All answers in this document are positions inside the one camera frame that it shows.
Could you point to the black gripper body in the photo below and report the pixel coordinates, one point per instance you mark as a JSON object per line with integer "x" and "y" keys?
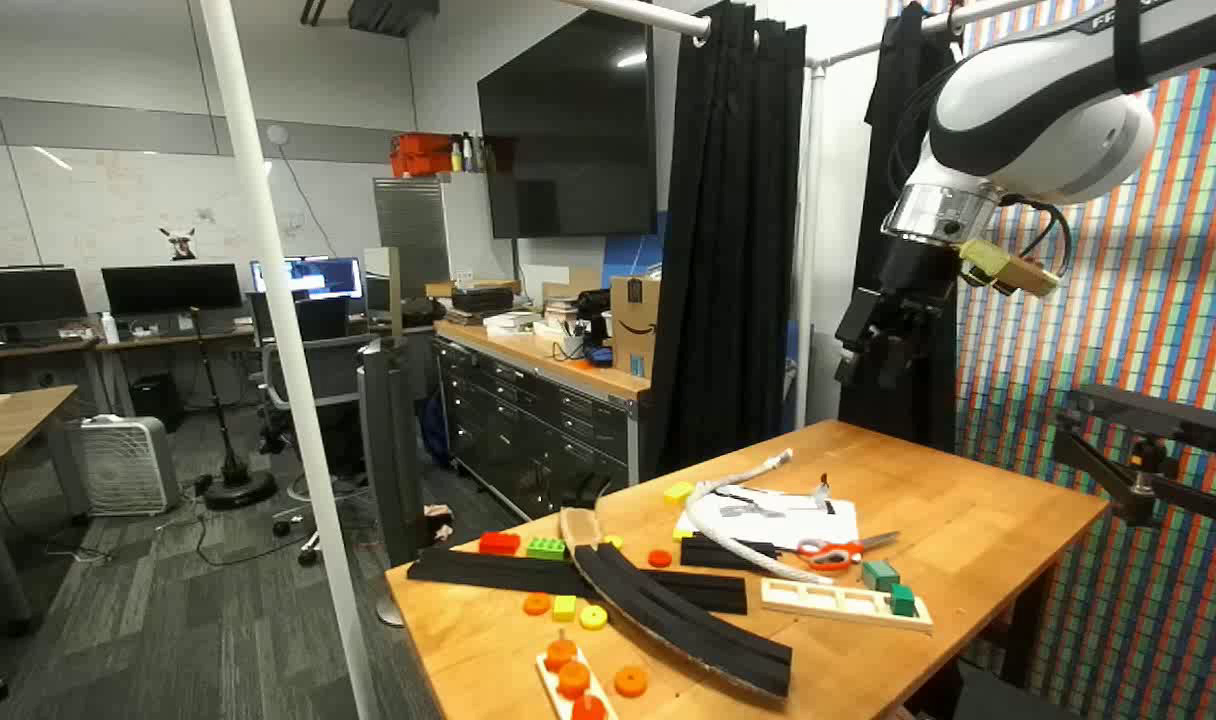
{"x": 921, "y": 286}

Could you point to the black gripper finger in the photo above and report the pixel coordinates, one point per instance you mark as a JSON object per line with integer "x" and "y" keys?
{"x": 862, "y": 332}
{"x": 931, "y": 364}

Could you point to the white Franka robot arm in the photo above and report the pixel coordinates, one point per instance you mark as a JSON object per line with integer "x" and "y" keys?
{"x": 1032, "y": 123}

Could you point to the white wooden peg platform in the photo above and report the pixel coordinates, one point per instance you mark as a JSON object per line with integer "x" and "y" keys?
{"x": 545, "y": 680}

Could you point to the white vertical curtain pipe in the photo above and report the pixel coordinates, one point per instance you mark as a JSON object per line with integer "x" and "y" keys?
{"x": 807, "y": 241}

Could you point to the wide black curtain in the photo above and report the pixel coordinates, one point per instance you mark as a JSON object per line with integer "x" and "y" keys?
{"x": 731, "y": 241}

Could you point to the narrow black curtain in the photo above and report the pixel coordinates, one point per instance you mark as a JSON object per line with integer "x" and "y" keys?
{"x": 911, "y": 106}

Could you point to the green wooden cube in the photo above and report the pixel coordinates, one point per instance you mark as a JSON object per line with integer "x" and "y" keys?
{"x": 907, "y": 600}
{"x": 883, "y": 572}

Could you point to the multicolour patterned backdrop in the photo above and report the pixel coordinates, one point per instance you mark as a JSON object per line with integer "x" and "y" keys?
{"x": 1140, "y": 363}

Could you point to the cardboard shipping box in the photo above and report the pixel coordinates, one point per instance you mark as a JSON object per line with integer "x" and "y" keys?
{"x": 633, "y": 320}

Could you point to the small yellow block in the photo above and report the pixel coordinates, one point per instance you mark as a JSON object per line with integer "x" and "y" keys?
{"x": 678, "y": 491}

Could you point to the white block sorter tray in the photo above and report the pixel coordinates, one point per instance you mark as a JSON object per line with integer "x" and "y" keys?
{"x": 820, "y": 600}

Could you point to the short black track piece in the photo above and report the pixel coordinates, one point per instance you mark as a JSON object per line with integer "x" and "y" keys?
{"x": 718, "y": 552}

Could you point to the black countertop device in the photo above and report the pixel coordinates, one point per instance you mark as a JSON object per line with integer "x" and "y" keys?
{"x": 588, "y": 320}

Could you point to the black curved track piece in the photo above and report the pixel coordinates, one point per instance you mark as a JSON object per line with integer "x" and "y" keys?
{"x": 691, "y": 623}

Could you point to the black drawer cabinet wood top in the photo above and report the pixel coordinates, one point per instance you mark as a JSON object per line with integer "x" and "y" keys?
{"x": 529, "y": 424}

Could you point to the green toy block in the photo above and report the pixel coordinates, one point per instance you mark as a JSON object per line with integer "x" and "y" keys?
{"x": 545, "y": 548}

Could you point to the red toy block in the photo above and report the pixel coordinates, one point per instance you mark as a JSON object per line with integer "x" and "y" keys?
{"x": 497, "y": 542}

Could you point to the long black straight track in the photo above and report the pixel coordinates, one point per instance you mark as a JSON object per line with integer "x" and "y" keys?
{"x": 495, "y": 572}

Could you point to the grey metal cabinet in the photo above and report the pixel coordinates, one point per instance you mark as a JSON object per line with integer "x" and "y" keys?
{"x": 412, "y": 241}

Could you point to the orange storage box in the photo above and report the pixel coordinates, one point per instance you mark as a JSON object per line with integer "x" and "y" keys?
{"x": 423, "y": 159}

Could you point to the black upright column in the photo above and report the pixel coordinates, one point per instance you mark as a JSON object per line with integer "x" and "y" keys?
{"x": 388, "y": 455}

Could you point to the lit blue computer monitor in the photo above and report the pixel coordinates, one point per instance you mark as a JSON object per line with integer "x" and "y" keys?
{"x": 309, "y": 277}

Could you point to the black ceiling fixture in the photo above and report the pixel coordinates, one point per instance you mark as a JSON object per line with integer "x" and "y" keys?
{"x": 375, "y": 13}

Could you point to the black microphone stand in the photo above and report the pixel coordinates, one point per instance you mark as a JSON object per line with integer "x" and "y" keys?
{"x": 234, "y": 480}

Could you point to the black computer monitor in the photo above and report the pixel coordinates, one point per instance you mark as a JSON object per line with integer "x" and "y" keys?
{"x": 168, "y": 286}

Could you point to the white box fan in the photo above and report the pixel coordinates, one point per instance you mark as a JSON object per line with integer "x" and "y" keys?
{"x": 125, "y": 466}

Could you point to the wooden office desk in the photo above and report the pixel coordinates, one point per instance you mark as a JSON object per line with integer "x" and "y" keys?
{"x": 9, "y": 423}

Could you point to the tan wrist camera bar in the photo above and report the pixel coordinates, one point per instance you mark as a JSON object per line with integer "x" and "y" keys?
{"x": 1010, "y": 265}

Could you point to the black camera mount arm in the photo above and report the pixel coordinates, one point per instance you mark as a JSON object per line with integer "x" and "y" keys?
{"x": 1140, "y": 441}

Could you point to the black wall television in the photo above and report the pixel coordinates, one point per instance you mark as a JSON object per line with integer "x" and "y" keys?
{"x": 571, "y": 133}

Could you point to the white frame pole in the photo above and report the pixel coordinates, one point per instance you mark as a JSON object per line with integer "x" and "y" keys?
{"x": 283, "y": 305}

